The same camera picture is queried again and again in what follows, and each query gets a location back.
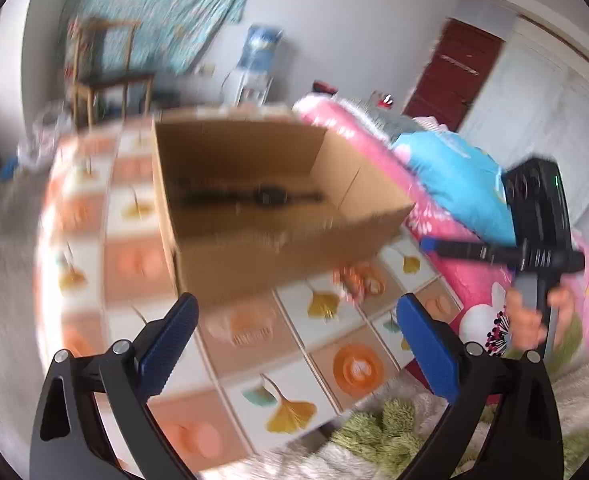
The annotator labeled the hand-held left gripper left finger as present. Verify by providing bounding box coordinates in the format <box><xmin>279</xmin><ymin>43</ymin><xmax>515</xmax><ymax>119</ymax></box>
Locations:
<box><xmin>28</xmin><ymin>292</ymin><xmax>200</xmax><ymax>480</ymax></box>

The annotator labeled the wooden chair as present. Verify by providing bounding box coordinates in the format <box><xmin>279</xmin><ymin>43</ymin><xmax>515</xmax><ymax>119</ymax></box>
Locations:
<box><xmin>67</xmin><ymin>16</ymin><xmax>155</xmax><ymax>128</ymax></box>

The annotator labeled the orange bead bracelet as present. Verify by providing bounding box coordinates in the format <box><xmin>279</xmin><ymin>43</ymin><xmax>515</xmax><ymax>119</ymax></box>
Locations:
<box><xmin>332</xmin><ymin>262</ymin><xmax>375</xmax><ymax>301</ymax></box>

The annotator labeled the teal floral wall cloth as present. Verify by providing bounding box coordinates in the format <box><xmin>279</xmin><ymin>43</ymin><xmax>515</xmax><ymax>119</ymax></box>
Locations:
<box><xmin>67</xmin><ymin>0</ymin><xmax>260</xmax><ymax>78</ymax></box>

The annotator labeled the blue pillow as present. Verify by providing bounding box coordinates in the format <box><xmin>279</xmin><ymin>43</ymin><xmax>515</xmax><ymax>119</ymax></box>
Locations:
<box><xmin>389</xmin><ymin>130</ymin><xmax>520</xmax><ymax>248</ymax></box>

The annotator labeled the leaf-print tile tablecloth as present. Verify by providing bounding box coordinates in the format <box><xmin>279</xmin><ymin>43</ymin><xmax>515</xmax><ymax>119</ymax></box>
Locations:
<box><xmin>34</xmin><ymin>115</ymin><xmax>463</xmax><ymax>476</ymax></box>

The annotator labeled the white panelled door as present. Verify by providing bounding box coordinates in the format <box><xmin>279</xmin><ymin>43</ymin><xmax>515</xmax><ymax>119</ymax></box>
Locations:
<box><xmin>459</xmin><ymin>15</ymin><xmax>589</xmax><ymax>241</ymax></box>

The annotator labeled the brown cardboard box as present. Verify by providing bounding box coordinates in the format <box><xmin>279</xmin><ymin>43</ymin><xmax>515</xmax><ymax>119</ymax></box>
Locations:
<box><xmin>152</xmin><ymin>110</ymin><xmax>415</xmax><ymax>308</ymax></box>

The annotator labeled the grey fuzzy cloth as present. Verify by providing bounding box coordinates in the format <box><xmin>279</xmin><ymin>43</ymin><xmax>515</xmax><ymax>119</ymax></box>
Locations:
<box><xmin>355</xmin><ymin>102</ymin><xmax>425</xmax><ymax>136</ymax></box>

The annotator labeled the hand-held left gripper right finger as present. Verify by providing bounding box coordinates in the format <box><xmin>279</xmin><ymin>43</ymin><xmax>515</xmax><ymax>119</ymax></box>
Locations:
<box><xmin>396</xmin><ymin>293</ymin><xmax>564</xmax><ymax>480</ymax></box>

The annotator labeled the person's right hand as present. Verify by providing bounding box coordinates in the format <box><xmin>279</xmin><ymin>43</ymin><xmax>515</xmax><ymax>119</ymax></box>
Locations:
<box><xmin>505</xmin><ymin>285</ymin><xmax>575</xmax><ymax>356</ymax></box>

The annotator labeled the blue water jug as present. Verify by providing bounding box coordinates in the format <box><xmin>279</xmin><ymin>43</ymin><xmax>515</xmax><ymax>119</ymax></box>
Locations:
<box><xmin>237</xmin><ymin>24</ymin><xmax>282</xmax><ymax>73</ymax></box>

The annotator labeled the purple smartwatch with black strap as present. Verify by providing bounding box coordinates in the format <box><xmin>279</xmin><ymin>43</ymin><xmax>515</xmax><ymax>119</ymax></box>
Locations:
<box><xmin>177</xmin><ymin>182</ymin><xmax>325</xmax><ymax>208</ymax></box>

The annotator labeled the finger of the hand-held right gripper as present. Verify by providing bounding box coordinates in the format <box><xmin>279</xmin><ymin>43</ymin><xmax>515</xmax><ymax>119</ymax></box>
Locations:
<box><xmin>419</xmin><ymin>237</ymin><xmax>524</xmax><ymax>267</ymax></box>

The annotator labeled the dark red door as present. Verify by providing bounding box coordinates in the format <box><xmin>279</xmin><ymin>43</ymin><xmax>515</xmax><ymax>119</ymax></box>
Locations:
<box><xmin>402</xmin><ymin>17</ymin><xmax>505</xmax><ymax>133</ymax></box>

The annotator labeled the white plastic bag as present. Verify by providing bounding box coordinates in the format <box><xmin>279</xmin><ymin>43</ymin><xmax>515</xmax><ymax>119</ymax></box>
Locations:
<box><xmin>19</xmin><ymin>102</ymin><xmax>75</xmax><ymax>166</ymax></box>

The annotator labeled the white water dispenser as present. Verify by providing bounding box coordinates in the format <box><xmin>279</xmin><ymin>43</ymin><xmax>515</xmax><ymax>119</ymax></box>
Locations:
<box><xmin>234</xmin><ymin>67</ymin><xmax>275</xmax><ymax>108</ymax></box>

